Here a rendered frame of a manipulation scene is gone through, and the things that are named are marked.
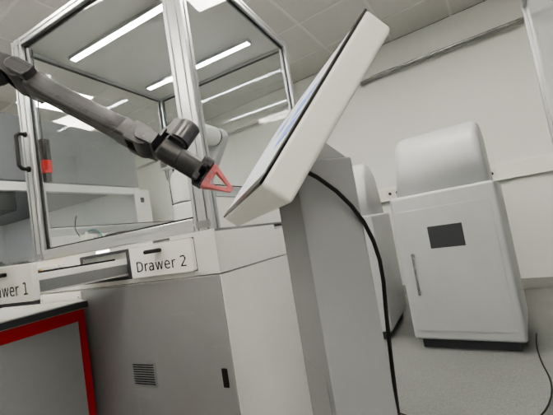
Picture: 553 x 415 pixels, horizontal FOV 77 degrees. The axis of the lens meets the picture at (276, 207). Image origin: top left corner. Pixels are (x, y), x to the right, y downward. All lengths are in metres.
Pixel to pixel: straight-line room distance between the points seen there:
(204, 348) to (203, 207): 0.46
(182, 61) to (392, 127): 3.19
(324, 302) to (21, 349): 1.12
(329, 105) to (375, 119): 3.78
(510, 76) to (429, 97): 0.72
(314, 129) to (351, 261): 0.29
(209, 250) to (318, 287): 0.58
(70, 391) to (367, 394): 1.17
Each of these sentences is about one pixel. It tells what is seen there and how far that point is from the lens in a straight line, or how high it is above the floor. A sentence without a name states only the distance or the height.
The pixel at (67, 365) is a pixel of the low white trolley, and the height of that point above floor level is 0.54.
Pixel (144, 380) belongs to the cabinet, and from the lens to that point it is 1.49.
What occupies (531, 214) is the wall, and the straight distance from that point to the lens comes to 4.02.
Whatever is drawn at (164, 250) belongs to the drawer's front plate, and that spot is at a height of 0.90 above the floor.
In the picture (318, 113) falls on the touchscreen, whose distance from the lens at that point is 0.49.
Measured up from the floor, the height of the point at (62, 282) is 0.85.
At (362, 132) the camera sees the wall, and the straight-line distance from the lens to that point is 4.30.
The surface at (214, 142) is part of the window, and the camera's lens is 1.28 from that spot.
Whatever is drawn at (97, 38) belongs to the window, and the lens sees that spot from 1.71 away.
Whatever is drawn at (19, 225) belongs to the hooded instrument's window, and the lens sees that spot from 2.32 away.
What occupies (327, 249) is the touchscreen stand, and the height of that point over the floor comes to 0.85.
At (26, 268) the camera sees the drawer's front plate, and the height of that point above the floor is 0.91.
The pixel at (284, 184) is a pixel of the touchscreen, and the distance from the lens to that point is 0.45.
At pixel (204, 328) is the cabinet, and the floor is 0.63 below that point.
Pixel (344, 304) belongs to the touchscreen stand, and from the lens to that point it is 0.67.
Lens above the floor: 0.90
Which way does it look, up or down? 4 degrees up
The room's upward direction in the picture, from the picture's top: 9 degrees counter-clockwise
